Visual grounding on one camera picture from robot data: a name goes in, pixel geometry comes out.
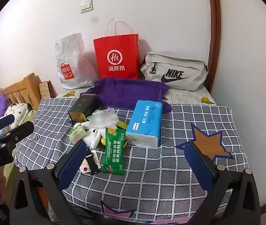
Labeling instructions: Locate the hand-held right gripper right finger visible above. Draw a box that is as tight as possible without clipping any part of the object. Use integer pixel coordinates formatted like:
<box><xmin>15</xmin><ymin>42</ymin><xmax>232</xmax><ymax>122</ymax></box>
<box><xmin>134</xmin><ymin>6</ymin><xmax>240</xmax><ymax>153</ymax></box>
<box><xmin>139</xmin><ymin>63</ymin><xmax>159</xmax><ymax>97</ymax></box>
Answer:
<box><xmin>184</xmin><ymin>141</ymin><xmax>261</xmax><ymax>225</ymax></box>

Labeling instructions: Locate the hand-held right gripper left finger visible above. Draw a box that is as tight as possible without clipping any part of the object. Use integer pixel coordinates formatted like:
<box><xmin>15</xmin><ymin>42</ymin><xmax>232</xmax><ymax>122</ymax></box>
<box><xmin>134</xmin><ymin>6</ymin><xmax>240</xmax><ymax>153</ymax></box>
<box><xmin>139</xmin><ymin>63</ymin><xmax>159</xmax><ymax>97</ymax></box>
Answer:
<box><xmin>10</xmin><ymin>141</ymin><xmax>89</xmax><ymax>225</ymax></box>

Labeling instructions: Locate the black fabric piece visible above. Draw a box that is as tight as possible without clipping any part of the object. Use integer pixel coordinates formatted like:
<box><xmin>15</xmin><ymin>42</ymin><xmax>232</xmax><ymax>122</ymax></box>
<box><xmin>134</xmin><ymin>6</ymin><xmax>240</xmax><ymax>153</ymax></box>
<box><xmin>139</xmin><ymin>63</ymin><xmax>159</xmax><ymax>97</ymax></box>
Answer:
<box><xmin>86</xmin><ymin>153</ymin><xmax>102</xmax><ymax>175</ymax></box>

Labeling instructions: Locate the small green tissue packet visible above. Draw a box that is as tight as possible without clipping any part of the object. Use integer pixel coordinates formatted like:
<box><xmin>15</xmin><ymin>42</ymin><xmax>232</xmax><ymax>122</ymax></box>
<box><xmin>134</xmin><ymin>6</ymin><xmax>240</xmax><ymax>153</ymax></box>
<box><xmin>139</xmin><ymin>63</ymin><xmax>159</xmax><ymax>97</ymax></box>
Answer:
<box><xmin>68</xmin><ymin>122</ymin><xmax>86</xmax><ymax>144</ymax></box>

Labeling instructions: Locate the green snack packet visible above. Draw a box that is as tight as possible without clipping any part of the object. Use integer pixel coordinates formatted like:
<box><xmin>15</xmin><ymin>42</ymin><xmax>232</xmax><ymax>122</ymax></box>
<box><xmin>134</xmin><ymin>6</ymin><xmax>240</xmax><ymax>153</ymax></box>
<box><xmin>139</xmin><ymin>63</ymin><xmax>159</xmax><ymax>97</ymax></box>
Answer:
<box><xmin>102</xmin><ymin>127</ymin><xmax>127</xmax><ymax>176</ymax></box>

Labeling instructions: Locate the mint white sock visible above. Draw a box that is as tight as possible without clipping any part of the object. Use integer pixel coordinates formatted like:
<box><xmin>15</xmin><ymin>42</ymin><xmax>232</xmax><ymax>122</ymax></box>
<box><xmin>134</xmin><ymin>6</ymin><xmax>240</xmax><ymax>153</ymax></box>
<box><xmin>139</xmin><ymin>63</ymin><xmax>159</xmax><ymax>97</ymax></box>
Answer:
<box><xmin>86</xmin><ymin>108</ymin><xmax>119</xmax><ymax>132</ymax></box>

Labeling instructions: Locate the purple towel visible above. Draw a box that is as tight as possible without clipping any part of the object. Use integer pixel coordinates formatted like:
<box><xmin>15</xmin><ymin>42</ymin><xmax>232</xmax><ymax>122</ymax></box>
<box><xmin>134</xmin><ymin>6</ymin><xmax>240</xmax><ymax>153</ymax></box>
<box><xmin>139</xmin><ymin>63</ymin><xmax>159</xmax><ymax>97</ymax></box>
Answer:
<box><xmin>84</xmin><ymin>77</ymin><xmax>173</xmax><ymax>113</ymax></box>

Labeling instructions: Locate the white dotted pillow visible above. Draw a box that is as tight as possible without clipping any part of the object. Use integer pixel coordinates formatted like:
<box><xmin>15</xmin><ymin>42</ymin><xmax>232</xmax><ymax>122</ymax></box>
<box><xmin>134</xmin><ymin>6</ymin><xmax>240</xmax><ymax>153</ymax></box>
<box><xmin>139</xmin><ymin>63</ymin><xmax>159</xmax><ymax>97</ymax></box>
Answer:
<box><xmin>4</xmin><ymin>103</ymin><xmax>29</xmax><ymax>129</ymax></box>

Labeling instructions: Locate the purple plush toy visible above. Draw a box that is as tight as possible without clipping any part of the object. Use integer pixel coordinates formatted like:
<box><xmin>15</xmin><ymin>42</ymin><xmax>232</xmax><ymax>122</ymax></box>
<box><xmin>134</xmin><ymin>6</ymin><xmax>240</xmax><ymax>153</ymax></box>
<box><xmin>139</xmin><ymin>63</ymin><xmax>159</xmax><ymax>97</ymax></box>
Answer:
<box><xmin>0</xmin><ymin>93</ymin><xmax>9</xmax><ymax>118</ymax></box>

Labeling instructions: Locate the light green blanket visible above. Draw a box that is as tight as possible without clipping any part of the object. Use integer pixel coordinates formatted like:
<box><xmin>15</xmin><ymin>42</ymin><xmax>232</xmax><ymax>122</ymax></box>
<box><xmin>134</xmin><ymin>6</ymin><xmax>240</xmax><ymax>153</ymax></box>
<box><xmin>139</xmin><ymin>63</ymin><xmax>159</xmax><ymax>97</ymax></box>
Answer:
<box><xmin>4</xmin><ymin>110</ymin><xmax>38</xmax><ymax>185</ymax></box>

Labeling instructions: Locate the grey checkered tablecloth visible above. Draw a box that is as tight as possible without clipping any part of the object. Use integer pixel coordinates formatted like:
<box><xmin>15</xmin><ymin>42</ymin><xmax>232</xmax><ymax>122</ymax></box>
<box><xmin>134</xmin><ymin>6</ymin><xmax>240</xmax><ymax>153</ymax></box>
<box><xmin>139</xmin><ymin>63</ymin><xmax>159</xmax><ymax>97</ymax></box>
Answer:
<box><xmin>14</xmin><ymin>97</ymin><xmax>249</xmax><ymax>221</ymax></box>

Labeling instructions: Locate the wooden headboard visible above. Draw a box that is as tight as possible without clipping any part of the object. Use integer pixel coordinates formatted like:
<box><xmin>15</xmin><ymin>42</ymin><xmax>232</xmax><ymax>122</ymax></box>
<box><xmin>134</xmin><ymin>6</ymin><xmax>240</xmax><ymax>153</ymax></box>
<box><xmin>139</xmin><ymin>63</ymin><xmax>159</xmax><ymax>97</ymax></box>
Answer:
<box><xmin>0</xmin><ymin>73</ymin><xmax>42</xmax><ymax>110</ymax></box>

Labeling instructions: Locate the brown patterned book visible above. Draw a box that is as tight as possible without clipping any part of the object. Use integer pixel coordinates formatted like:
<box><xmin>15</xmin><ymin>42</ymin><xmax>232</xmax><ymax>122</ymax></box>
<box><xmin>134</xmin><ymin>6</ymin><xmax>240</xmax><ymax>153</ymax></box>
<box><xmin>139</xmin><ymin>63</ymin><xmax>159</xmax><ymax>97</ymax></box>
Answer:
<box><xmin>39</xmin><ymin>81</ymin><xmax>52</xmax><ymax>99</ymax></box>

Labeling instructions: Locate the dark green tin box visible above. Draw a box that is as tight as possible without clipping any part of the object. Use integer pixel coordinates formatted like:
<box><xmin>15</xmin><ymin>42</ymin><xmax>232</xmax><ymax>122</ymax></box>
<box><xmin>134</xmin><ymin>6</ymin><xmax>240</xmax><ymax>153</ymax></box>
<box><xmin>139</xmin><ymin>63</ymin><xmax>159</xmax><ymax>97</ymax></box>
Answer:
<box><xmin>68</xmin><ymin>93</ymin><xmax>98</xmax><ymax>122</ymax></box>

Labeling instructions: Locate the blue tissue pack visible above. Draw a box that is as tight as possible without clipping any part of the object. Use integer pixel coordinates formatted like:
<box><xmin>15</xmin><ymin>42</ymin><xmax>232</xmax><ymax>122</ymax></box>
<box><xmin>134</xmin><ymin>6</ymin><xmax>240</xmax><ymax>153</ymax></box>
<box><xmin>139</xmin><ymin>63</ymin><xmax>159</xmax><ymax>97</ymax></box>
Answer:
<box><xmin>125</xmin><ymin>100</ymin><xmax>163</xmax><ymax>149</ymax></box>

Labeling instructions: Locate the white plastic shopping bag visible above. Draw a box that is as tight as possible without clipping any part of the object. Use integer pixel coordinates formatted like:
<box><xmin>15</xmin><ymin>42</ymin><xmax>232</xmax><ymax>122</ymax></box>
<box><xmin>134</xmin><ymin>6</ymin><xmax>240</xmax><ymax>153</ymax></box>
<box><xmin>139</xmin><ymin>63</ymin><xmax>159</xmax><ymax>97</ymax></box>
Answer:
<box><xmin>54</xmin><ymin>33</ymin><xmax>99</xmax><ymax>90</ymax></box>

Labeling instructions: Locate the grey waist bag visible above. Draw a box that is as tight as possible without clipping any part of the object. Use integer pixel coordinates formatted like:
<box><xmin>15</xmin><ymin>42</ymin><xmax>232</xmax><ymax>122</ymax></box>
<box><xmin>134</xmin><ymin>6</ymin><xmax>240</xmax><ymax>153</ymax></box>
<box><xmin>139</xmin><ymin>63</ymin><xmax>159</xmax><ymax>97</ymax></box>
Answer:
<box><xmin>140</xmin><ymin>52</ymin><xmax>209</xmax><ymax>92</ymax></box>

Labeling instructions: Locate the red paper bag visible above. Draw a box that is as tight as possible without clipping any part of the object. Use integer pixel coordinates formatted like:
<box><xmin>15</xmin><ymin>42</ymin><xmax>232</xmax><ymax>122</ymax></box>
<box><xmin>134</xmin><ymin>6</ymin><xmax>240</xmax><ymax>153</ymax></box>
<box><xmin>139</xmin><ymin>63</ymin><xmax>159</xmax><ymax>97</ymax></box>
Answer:
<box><xmin>93</xmin><ymin>17</ymin><xmax>140</xmax><ymax>80</ymax></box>

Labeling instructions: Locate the brown wooden door frame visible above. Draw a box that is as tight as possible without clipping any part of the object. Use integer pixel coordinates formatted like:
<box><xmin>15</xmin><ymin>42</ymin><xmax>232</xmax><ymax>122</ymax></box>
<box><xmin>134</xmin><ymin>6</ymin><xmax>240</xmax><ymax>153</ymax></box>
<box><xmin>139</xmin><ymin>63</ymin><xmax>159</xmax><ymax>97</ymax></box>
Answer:
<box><xmin>206</xmin><ymin>0</ymin><xmax>221</xmax><ymax>94</ymax></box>

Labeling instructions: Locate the white wall light switch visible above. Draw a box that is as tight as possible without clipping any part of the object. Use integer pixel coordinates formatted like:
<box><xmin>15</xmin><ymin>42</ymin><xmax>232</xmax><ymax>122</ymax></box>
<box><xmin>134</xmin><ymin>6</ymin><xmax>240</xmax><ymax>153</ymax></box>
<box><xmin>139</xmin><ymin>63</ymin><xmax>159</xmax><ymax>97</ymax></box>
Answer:
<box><xmin>80</xmin><ymin>0</ymin><xmax>93</xmax><ymax>13</ymax></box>

